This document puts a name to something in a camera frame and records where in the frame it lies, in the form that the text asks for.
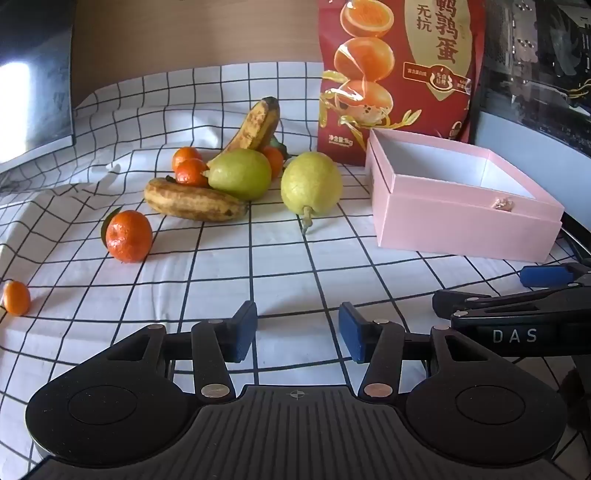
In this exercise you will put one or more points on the spotted banana with sticker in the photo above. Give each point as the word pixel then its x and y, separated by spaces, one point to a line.
pixel 258 122

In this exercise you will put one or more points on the yellow pear with long stem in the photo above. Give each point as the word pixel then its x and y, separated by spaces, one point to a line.
pixel 311 184

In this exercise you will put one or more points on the red snack bag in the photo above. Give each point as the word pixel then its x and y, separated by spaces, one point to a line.
pixel 415 92

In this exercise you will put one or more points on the orange tangerine with leaf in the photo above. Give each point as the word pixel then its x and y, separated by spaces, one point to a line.
pixel 274 161
pixel 129 237

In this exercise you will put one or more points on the right black monitor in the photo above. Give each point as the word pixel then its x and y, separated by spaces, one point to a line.
pixel 531 69

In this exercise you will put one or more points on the curved black monitor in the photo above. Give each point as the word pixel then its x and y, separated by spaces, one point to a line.
pixel 27 55

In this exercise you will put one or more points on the green pear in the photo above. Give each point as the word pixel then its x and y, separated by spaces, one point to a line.
pixel 240 175

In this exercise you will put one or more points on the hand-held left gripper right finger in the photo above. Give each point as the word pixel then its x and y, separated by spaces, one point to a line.
pixel 352 334

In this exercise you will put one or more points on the pink cardboard box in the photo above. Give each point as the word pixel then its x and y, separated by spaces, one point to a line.
pixel 461 221

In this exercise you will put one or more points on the brown spotted banana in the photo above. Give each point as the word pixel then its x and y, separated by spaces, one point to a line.
pixel 194 203

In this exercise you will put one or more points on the white black checked tablecloth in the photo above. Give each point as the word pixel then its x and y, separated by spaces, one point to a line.
pixel 258 277

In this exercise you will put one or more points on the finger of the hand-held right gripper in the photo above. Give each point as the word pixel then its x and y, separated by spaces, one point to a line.
pixel 461 304
pixel 545 276

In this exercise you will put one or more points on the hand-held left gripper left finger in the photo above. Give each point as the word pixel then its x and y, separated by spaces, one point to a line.
pixel 244 332

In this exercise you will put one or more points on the oval orange kumquat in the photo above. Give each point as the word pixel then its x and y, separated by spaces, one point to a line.
pixel 16 297

